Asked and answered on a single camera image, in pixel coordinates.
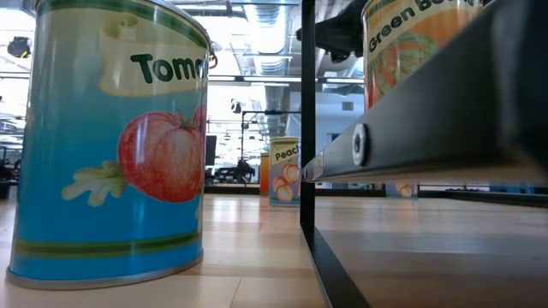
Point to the orange green beans can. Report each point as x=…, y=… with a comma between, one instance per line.
x=398, y=51

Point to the blue peaches can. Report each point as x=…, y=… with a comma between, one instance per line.
x=402, y=191
x=282, y=179

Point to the orange red corn can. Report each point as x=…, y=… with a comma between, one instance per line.
x=264, y=175

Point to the blue tomato can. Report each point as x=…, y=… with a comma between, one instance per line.
x=85, y=171

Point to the silver shelf bolt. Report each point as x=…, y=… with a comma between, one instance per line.
x=359, y=144

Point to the black background machine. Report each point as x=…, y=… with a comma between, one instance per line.
x=240, y=171

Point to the black monitor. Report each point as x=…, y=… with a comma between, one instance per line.
x=210, y=150

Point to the black ceiling fixture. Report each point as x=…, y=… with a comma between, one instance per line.
x=19, y=46

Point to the black hanging camera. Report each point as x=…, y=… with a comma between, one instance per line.
x=236, y=106

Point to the black frame wooden shelf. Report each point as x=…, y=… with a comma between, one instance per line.
x=449, y=128

